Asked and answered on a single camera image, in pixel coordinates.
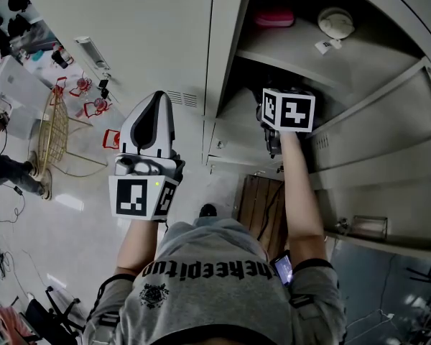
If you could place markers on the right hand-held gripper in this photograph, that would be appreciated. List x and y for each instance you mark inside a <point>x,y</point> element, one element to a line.
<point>294,111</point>

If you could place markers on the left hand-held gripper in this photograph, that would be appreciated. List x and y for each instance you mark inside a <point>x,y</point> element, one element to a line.
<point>145,171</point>

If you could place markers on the grey metal locker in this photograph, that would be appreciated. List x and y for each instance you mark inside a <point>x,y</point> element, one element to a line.
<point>362,128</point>

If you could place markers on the person's left forearm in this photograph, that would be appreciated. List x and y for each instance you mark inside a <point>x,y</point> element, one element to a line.
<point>138,243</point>

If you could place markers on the person's right forearm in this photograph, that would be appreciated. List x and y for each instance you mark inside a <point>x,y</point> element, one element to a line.
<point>301,200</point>

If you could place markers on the black locker keys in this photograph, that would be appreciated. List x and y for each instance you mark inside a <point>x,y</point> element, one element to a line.
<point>103,88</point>

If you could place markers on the white paper tag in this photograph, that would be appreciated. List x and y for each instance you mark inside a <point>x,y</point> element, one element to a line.
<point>325,46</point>

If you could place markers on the person's black shoe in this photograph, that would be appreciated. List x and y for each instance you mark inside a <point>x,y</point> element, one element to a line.
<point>208,210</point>

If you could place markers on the pink zip pouch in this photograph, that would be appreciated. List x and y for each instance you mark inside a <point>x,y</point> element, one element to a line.
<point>274,18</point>

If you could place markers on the white round cap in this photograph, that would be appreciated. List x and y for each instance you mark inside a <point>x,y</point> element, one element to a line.
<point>335,23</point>

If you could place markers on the brown wooden panel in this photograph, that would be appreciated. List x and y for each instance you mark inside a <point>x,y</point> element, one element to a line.
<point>260,207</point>

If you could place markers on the red capped dark bottle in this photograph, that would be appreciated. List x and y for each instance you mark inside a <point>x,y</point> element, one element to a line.
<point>61,58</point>

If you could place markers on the person's grey printed shirt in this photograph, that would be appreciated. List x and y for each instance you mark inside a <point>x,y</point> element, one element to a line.
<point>215,293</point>

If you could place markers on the white cardboard box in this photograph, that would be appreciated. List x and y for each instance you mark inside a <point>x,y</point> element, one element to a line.
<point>16,88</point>

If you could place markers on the black smartphone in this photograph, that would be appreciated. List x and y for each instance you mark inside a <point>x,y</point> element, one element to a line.
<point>283,269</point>

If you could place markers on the black office chair base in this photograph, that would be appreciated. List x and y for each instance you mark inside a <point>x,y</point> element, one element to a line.
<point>55,311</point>

